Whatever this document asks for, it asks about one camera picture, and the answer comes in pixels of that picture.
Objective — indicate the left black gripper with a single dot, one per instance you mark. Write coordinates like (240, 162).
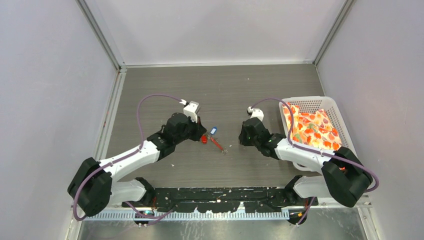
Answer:
(199, 129)

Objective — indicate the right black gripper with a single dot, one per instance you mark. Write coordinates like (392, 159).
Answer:
(243, 137)

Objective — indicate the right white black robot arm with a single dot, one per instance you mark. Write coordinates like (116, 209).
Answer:
(342, 175)

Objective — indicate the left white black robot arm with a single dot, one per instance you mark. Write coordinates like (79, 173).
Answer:
(97, 184)

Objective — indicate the white plastic basket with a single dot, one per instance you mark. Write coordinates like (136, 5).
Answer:
(305, 157)

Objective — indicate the orange floral cloth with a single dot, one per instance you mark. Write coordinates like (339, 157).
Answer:
(313, 129)

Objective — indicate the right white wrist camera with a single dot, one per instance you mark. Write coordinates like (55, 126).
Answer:
(255, 113)

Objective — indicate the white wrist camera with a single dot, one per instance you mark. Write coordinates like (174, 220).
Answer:
(255, 113)
(191, 109)

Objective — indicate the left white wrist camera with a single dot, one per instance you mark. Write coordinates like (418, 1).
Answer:
(191, 109)

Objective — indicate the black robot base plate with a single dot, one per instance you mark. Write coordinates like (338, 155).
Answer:
(222, 199)

